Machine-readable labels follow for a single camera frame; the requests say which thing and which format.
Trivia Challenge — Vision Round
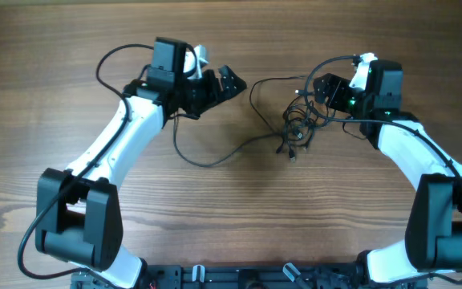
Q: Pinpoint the black cable bundle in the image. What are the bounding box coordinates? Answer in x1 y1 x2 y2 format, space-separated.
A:
249 75 336 164

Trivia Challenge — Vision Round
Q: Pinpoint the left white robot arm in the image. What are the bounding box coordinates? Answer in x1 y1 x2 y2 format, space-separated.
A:
25 37 247 288

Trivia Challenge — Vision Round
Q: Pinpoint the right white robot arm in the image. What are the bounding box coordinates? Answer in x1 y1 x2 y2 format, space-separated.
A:
304 53 462 288

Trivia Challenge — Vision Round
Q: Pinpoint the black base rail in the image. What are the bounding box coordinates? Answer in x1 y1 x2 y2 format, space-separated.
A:
70 263 360 289

